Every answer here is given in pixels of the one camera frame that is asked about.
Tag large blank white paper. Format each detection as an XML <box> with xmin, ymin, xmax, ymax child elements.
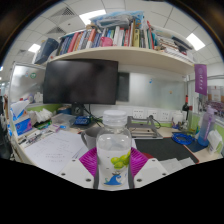
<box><xmin>73</xmin><ymin>137</ymin><xmax>138</xmax><ymax>160</ymax></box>

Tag clear plastic box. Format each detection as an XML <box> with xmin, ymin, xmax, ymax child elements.
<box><xmin>50</xmin><ymin>113</ymin><xmax>77</xmax><ymax>129</ymax></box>

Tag clear plastic water bottle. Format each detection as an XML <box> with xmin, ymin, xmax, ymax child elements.
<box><xmin>95</xmin><ymin>109</ymin><xmax>133</xmax><ymax>191</ymax></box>

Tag small white paper sheet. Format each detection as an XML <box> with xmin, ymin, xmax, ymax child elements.
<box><xmin>156</xmin><ymin>157</ymin><xmax>196</xmax><ymax>174</ymax></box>

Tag white tissue pack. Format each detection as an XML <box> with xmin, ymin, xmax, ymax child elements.
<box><xmin>208</xmin><ymin>129</ymin><xmax>224</xmax><ymax>155</ymax></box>

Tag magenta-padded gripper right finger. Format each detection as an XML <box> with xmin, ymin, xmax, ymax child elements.
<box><xmin>127</xmin><ymin>147</ymin><xmax>169</xmax><ymax>190</ymax></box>

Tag blue tissue box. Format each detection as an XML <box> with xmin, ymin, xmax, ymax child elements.
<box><xmin>9</xmin><ymin>100</ymin><xmax>34</xmax><ymax>137</ymax></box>

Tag purple hanging banner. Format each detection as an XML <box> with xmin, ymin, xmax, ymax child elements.
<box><xmin>194</xmin><ymin>63</ymin><xmax>208</xmax><ymax>97</ymax></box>

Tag white paper with handwriting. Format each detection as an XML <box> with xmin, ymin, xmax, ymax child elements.
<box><xmin>23</xmin><ymin>129</ymin><xmax>89</xmax><ymax>176</ymax></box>

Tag black desk mat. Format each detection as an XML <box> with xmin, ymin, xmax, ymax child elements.
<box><xmin>134</xmin><ymin>136</ymin><xmax>200</xmax><ymax>164</ymax></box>

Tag dark wine bottle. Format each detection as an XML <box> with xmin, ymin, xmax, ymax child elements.
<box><xmin>182</xmin><ymin>94</ymin><xmax>194</xmax><ymax>113</ymax></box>

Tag purple translucent drink bottle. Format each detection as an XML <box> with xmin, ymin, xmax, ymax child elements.
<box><xmin>197</xmin><ymin>105</ymin><xmax>217</xmax><ymax>148</ymax></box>

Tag ceiling lights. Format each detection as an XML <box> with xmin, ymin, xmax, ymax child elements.
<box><xmin>28</xmin><ymin>9</ymin><xmax>207</xmax><ymax>54</ymax></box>

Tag black office chair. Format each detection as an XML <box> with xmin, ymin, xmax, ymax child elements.
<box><xmin>0</xmin><ymin>95</ymin><xmax>13</xmax><ymax>160</ymax></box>

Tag black computer monitor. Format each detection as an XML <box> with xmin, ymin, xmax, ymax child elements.
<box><xmin>42</xmin><ymin>59</ymin><xmax>119</xmax><ymax>116</ymax></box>

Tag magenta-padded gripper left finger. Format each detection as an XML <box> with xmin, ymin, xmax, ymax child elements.
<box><xmin>57</xmin><ymin>147</ymin><xmax>100</xmax><ymax>190</ymax></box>

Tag blue circuit board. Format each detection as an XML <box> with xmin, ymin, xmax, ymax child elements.
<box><xmin>73</xmin><ymin>115</ymin><xmax>92</xmax><ymax>127</ymax></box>

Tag white wall socket row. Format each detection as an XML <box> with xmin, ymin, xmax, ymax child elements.
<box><xmin>131</xmin><ymin>107</ymin><xmax>173</xmax><ymax>122</ymax></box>

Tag shelf unit with books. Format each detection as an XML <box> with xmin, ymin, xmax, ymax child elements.
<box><xmin>33</xmin><ymin>9</ymin><xmax>196</xmax><ymax>76</ymax></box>

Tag grey metal laptop stand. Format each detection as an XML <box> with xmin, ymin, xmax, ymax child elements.
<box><xmin>127</xmin><ymin>115</ymin><xmax>164</xmax><ymax>139</ymax></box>

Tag white tissue packs bundle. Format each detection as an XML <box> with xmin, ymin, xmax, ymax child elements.
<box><xmin>34</xmin><ymin>108</ymin><xmax>54</xmax><ymax>124</ymax></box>

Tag black cables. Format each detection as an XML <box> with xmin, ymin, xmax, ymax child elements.
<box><xmin>83</xmin><ymin>104</ymin><xmax>104</xmax><ymax>126</ymax></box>

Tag dark blue pad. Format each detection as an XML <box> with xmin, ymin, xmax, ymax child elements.
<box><xmin>184</xmin><ymin>139</ymin><xmax>209</xmax><ymax>154</ymax></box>

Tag coiled blue cable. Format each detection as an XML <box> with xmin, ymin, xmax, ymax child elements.
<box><xmin>171</xmin><ymin>132</ymin><xmax>194</xmax><ymax>146</ymax></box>

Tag white jar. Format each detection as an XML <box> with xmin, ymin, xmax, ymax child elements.
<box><xmin>171</xmin><ymin>111</ymin><xmax>185</xmax><ymax>128</ymax></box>

